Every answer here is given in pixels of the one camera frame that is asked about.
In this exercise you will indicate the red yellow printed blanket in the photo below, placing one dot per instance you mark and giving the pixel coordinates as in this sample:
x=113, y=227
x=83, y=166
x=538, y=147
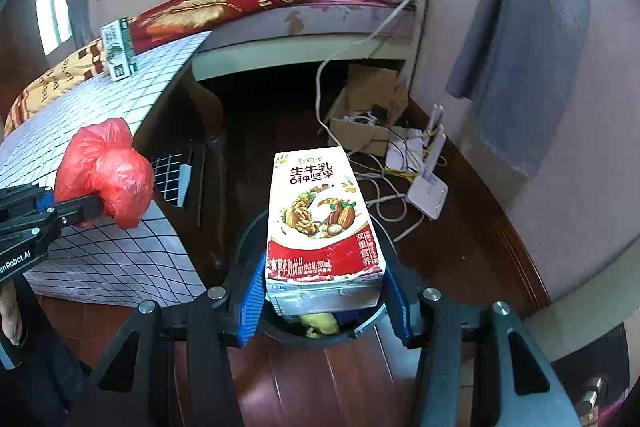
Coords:
x=200, y=7

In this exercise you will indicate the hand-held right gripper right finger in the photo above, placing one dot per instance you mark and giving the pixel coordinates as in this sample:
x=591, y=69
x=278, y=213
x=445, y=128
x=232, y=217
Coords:
x=400, y=314

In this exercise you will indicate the floral bed mattress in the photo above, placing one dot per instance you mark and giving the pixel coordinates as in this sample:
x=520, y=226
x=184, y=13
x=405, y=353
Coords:
x=325, y=22

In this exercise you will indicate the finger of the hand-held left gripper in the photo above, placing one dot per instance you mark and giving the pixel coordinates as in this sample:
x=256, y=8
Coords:
x=77, y=211

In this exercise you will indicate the yellow cloth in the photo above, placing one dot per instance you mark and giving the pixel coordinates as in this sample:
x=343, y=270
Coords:
x=320, y=324

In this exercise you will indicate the red white milk carton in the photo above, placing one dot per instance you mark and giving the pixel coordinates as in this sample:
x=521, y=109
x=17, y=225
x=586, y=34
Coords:
x=320, y=227

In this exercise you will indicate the dark wooden table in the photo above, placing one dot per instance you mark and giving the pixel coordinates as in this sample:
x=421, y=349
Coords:
x=200, y=122

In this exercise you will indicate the red plastic bag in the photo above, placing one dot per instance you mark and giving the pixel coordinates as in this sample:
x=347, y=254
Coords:
x=107, y=172

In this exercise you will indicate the white router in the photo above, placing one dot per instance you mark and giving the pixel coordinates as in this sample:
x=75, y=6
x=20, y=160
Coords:
x=427, y=187

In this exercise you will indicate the small bright window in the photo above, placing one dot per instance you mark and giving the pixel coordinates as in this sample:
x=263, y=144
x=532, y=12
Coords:
x=50, y=7

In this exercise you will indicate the checked white tablecloth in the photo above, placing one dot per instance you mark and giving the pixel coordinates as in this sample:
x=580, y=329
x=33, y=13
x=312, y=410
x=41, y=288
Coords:
x=100, y=107

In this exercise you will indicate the green white carton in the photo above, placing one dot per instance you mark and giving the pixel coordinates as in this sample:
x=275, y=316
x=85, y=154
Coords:
x=119, y=49

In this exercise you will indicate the cardboard box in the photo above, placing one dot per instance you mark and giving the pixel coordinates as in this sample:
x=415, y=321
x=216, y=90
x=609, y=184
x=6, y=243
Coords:
x=370, y=97

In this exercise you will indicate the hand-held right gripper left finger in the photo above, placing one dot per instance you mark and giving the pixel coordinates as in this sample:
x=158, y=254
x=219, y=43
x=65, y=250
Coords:
x=250, y=307

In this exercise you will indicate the black trash bin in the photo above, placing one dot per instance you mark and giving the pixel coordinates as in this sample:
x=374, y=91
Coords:
x=325, y=341

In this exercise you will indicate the person's left hand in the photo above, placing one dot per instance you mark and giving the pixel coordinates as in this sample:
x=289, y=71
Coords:
x=9, y=314

